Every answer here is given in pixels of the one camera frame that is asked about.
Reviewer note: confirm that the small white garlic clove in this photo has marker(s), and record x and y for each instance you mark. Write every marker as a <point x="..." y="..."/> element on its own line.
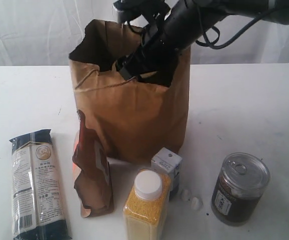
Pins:
<point x="185" y="195"/>

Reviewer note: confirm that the brown stand-up coffee pouch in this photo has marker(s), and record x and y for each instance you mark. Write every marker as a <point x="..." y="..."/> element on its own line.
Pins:
<point x="91" y="172"/>

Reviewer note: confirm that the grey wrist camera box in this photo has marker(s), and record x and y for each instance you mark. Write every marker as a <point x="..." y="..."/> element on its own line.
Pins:
<point x="129" y="10"/>

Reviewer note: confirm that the yellow millet bottle white cap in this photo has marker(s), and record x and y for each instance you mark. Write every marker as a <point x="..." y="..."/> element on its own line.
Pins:
<point x="145" y="209"/>

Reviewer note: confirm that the brown paper bag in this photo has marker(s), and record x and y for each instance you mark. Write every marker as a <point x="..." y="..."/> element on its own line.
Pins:
<point x="133" y="120"/>

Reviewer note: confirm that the small white milk carton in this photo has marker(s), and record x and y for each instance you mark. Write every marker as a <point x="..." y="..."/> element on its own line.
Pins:
<point x="168" y="162"/>

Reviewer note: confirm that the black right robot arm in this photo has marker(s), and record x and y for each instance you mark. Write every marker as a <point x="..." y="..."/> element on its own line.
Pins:
<point x="275" y="11"/>

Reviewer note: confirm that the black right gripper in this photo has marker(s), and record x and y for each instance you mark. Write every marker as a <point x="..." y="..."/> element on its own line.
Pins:
<point x="163" y="41"/>

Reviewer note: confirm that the dark blue pasta packet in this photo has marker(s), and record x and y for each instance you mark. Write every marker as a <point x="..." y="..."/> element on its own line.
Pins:
<point x="37" y="209"/>

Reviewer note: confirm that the dark jar with metal lid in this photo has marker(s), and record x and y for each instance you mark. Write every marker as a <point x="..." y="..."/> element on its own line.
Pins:
<point x="240" y="184"/>

